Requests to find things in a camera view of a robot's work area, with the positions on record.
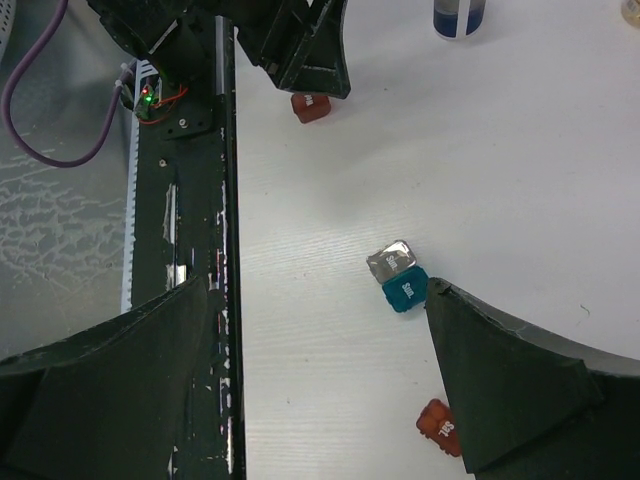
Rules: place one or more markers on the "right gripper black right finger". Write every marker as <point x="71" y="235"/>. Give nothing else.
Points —
<point x="528" y="403"/>

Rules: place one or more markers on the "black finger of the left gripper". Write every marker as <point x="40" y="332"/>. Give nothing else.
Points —
<point x="299" y="44"/>

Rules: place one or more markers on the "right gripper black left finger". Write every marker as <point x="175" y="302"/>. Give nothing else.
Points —
<point x="104" y="403"/>

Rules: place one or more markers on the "white bottle cap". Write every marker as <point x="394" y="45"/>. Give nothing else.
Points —
<point x="457" y="19"/>

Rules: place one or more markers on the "teal pill box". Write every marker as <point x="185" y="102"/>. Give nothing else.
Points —
<point x="407" y="289"/>

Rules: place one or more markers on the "grey pill box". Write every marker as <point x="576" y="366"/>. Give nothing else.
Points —
<point x="391" y="261"/>

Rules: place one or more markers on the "glass pill bottle yellow pills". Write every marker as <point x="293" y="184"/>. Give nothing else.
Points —
<point x="630" y="11"/>

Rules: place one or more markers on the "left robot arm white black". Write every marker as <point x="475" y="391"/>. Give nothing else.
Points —
<point x="150" y="35"/>

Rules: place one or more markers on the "red pill box left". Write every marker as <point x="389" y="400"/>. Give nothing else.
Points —
<point x="309" y="108"/>

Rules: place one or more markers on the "red pill box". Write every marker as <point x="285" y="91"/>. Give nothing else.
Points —
<point x="309" y="108"/>
<point x="436" y="423"/>

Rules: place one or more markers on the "red pill box right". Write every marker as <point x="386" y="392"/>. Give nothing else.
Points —
<point x="436" y="423"/>

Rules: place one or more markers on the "white cable duct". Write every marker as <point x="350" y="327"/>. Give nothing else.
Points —
<point x="129" y="232"/>

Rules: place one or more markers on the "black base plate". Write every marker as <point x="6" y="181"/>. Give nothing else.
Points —
<point x="182" y="253"/>

